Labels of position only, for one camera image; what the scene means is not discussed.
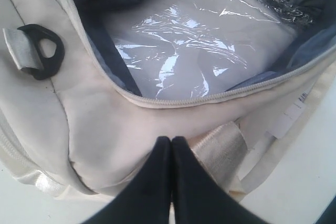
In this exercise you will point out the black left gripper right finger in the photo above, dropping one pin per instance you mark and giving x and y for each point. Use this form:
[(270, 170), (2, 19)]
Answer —
[(196, 197)]

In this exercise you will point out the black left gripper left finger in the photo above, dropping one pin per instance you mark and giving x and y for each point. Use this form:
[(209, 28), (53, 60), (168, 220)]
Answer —
[(147, 198)]

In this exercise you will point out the cream fabric duffel bag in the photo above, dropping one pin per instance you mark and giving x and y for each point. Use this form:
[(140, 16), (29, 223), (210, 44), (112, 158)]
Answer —
[(73, 120)]

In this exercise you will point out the clear plastic bottom sheet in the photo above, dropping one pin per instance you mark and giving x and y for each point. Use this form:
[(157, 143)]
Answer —
[(184, 49)]

